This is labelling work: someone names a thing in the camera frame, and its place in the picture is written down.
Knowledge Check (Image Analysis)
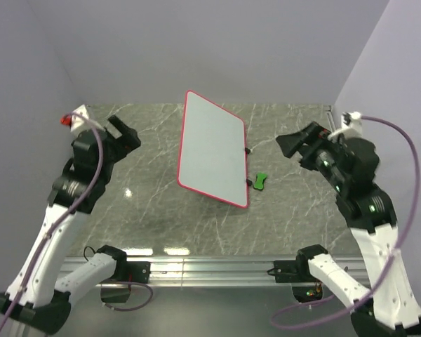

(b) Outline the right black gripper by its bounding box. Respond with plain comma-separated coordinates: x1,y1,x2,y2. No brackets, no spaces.
275,119,347,190

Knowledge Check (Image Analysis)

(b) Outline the green whiteboard eraser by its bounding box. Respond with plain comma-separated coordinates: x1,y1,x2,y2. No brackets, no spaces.
253,172,267,191

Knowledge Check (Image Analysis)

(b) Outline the red framed whiteboard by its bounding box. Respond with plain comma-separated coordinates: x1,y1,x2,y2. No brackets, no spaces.
177,90,248,209

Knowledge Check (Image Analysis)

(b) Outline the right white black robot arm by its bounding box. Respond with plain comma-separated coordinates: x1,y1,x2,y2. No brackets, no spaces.
270,120,421,336

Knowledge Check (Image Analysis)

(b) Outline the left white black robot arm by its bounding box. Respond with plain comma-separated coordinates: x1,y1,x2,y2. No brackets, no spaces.
0,115,141,336

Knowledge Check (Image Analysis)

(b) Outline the right side aluminium rail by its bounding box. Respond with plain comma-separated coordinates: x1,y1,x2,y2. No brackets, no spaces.
324,105,336,130

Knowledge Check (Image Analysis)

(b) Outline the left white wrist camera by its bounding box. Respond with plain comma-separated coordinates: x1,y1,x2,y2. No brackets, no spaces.
60,105,104,136

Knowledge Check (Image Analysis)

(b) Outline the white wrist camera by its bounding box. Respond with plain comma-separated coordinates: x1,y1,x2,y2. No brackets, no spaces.
328,112,363,143
60,105,104,136

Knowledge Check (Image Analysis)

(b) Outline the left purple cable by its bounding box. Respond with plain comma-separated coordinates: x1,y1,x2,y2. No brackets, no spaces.
0,112,154,337

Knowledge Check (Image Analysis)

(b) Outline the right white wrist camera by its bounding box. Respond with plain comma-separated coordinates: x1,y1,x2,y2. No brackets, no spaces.
328,112,363,143

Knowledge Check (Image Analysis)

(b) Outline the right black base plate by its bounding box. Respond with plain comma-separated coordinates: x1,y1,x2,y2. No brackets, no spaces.
267,260,319,284

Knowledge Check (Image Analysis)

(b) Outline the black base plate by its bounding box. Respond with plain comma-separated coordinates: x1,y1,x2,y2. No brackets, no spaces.
109,261,151,284
267,260,319,284

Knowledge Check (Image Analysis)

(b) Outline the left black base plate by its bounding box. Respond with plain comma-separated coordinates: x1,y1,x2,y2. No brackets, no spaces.
109,261,151,284

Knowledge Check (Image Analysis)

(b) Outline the aluminium mounting rail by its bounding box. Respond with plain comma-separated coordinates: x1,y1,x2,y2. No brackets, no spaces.
59,256,373,289

